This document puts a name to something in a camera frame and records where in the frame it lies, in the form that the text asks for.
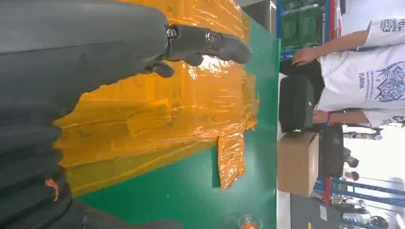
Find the brown cardboard box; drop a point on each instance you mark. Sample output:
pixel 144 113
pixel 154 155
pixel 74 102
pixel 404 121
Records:
pixel 297 164

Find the orange plastic bottle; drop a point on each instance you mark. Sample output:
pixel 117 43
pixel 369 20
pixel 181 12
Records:
pixel 250 225

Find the blue metal rack frame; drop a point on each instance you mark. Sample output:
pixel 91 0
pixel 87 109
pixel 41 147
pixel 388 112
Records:
pixel 327 189

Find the person's left hand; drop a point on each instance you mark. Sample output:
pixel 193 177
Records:
pixel 320 117

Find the person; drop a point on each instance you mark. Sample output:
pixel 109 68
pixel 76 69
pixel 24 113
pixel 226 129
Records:
pixel 351 176
pixel 351 161
pixel 354 82

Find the yellow plastic sheet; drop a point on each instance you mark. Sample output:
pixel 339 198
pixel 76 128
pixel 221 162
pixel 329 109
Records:
pixel 158 120

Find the grey box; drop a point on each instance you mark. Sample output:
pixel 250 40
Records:
pixel 310 215

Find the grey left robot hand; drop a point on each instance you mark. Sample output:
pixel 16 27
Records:
pixel 79 41

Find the black zip case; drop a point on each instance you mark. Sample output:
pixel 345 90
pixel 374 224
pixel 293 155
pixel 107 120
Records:
pixel 296 104

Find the person's right hand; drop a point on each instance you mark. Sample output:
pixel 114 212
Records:
pixel 305 56

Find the blue rack with green crates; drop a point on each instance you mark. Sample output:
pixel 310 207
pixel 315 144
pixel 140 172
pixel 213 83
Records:
pixel 300 25

